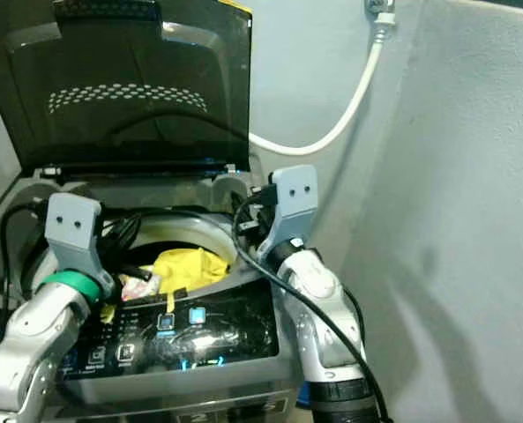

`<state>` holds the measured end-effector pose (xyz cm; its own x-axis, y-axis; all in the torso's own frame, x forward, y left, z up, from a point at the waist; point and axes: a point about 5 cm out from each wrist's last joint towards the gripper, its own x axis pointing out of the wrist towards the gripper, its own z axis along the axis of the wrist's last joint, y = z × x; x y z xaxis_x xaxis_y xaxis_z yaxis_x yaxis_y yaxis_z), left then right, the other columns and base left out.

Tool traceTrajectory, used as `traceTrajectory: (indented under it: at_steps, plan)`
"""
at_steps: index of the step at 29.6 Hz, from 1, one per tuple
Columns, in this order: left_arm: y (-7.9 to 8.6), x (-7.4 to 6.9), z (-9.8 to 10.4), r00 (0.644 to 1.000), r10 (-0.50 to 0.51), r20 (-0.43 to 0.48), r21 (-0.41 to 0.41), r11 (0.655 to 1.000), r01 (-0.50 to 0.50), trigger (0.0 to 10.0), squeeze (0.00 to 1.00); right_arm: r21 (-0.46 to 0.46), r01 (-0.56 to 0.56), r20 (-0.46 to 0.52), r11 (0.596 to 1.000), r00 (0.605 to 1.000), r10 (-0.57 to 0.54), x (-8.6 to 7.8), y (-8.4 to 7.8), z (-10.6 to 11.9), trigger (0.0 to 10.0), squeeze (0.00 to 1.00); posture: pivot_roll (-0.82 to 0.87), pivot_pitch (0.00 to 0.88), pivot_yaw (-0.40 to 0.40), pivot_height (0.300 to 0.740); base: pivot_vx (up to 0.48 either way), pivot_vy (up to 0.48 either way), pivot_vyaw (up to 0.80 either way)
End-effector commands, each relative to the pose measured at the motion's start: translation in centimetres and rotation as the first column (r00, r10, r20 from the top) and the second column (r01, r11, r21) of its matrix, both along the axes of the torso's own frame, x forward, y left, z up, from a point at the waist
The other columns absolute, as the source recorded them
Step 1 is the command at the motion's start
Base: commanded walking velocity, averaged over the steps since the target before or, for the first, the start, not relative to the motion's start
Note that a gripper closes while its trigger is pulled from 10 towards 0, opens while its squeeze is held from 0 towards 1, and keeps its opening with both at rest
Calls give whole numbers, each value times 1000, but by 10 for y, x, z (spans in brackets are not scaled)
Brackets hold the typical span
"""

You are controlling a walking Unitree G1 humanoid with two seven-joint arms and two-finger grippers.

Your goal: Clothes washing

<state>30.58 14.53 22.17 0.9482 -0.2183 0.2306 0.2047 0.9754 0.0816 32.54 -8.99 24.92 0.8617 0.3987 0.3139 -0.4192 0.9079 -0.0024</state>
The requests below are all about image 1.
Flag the blue plastic basin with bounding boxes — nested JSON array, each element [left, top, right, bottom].
[[295, 377, 311, 408]]

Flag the yellow garment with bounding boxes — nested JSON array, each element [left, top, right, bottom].
[[151, 247, 231, 296]]

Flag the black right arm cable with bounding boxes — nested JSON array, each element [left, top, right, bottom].
[[232, 189, 392, 423]]

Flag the grey top-load washing machine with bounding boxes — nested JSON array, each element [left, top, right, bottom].
[[0, 157, 306, 423]]

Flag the white red patterned cloth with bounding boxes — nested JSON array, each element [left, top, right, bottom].
[[117, 273, 162, 303]]

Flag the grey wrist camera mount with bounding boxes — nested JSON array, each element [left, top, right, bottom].
[[257, 165, 319, 256], [45, 192, 103, 296]]

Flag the dark transparent washer lid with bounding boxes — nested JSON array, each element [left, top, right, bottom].
[[0, 0, 253, 183]]

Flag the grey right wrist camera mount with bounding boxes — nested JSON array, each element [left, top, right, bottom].
[[257, 165, 319, 256]]

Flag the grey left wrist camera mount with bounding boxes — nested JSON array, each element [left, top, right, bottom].
[[45, 192, 103, 296]]

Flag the grey wall tap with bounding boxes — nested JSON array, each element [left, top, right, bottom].
[[364, 0, 397, 25]]

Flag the white water inlet hose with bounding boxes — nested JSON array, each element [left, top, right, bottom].
[[248, 16, 396, 158]]

